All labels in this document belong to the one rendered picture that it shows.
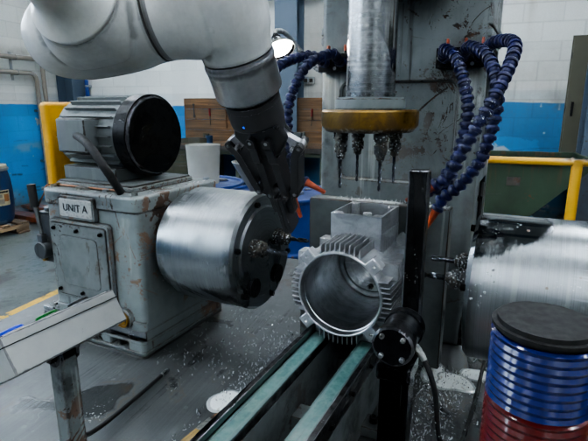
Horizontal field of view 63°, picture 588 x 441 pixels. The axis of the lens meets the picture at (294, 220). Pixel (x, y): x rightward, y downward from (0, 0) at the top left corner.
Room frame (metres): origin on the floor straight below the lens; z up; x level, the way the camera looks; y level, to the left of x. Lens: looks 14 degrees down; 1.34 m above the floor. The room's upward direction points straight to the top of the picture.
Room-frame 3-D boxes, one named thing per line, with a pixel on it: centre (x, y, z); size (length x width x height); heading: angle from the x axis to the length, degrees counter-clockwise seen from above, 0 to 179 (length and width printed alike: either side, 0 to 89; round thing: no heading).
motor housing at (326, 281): (0.88, -0.12, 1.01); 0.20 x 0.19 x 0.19; 153
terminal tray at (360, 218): (0.92, -0.14, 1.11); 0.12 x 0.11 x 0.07; 153
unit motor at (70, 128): (1.14, 0.46, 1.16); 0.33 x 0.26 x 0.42; 64
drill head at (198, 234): (1.04, 0.19, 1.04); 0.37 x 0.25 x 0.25; 64
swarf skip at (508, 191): (4.88, -2.31, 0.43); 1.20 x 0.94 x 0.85; 73
